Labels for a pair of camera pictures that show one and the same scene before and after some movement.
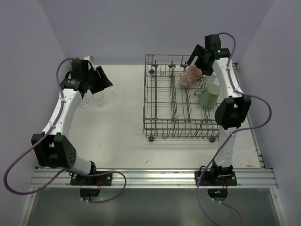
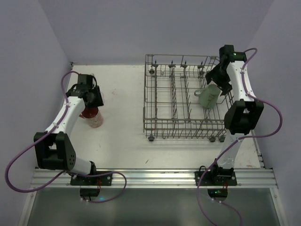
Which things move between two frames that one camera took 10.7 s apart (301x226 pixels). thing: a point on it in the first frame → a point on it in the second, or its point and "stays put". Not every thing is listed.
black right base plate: [208, 180] stays put
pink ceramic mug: [192, 75] → [92, 116]
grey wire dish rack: [170, 110] stays put
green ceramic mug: [208, 97] stays put
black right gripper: [202, 59] → [217, 76]
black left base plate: [105, 179] stays put
